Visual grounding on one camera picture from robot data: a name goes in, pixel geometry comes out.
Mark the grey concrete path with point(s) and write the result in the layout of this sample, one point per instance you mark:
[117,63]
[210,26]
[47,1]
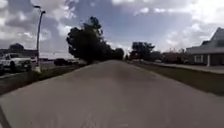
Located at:
[110,96]

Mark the group of distant trees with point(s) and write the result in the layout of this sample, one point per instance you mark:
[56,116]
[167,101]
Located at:
[141,50]

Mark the large dark tree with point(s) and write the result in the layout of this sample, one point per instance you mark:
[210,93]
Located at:
[87,41]

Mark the dark car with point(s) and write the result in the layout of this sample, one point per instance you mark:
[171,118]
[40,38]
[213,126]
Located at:
[61,62]

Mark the grass strip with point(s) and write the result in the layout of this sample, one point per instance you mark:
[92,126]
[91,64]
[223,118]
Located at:
[186,76]
[20,81]

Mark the street lamp pole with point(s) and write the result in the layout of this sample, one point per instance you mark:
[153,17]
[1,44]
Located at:
[38,40]

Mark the low distant building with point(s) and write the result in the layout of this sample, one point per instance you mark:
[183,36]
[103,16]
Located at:
[27,52]

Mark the white pickup truck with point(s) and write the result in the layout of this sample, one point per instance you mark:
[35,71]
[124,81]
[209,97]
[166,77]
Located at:
[15,61]

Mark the pale gabled building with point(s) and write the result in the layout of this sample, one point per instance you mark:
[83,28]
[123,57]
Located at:
[210,53]

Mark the pale concrete walkway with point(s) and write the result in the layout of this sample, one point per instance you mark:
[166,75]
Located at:
[213,69]

